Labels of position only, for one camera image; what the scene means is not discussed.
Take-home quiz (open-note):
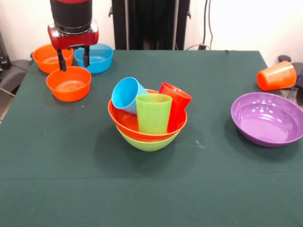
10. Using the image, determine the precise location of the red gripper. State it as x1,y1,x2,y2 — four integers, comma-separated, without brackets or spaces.
47,19,99,72

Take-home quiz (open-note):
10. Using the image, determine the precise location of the small orange bowl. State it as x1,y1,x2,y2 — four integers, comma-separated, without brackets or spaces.
45,66,92,103
32,44,74,74

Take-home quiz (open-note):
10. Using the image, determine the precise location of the blue cup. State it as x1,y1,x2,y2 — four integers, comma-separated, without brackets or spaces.
111,77,150,116

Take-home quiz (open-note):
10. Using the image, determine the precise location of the wide orange bowl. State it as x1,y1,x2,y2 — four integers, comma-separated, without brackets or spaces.
107,88,188,142

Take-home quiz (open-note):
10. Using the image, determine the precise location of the green cup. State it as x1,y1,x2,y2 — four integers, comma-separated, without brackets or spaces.
135,93,173,136

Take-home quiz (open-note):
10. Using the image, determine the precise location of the green bowl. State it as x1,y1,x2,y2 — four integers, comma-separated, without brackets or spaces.
115,125,180,152

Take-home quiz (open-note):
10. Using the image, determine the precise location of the red cup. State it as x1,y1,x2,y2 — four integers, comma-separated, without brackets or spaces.
158,82,193,133

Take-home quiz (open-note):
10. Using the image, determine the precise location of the blue bowl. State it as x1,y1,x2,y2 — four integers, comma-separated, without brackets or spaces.
73,43,114,74

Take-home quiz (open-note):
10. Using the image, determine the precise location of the grey chair base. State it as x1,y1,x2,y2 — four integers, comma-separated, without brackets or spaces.
0,59,31,97

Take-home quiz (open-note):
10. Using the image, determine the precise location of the dark equipment rack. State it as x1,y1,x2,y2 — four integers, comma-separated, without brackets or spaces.
0,30,10,70

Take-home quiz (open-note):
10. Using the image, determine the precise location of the dark green tablecloth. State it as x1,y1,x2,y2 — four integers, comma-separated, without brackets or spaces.
0,49,303,227

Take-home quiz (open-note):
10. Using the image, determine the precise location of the purple bowl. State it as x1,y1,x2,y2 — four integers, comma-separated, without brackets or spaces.
231,92,303,148

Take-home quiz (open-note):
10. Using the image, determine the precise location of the orange cup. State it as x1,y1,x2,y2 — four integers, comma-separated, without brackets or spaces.
257,60,297,92

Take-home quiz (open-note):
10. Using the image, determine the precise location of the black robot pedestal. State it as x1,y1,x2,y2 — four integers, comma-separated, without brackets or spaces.
109,0,191,51

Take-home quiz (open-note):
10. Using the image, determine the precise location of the black hanging cable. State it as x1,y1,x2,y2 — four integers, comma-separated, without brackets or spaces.
203,0,215,50

